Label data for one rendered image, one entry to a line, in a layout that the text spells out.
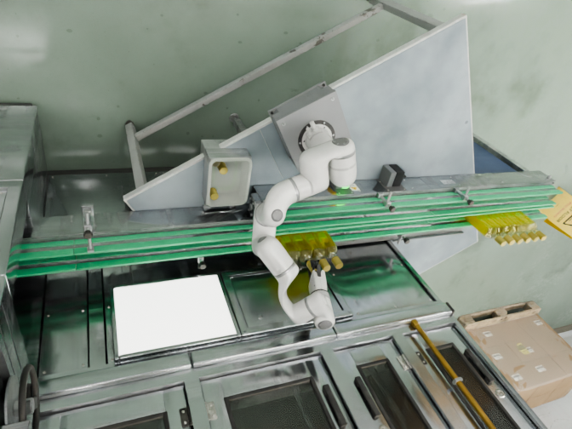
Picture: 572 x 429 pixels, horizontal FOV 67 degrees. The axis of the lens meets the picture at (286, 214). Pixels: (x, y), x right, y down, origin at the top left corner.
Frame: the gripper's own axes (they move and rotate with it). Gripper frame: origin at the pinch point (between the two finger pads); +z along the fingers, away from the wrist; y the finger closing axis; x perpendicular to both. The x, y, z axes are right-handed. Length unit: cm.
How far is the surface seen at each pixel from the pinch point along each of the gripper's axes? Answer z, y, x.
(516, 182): 62, 14, -121
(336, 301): -5.7, -12.5, -11.6
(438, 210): 42, 5, -70
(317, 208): 22.7, 13.7, -2.4
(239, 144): 33, 36, 33
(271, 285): 1.8, -12.3, 15.4
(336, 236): 26.5, -3.4, -15.8
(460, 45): 57, 80, -57
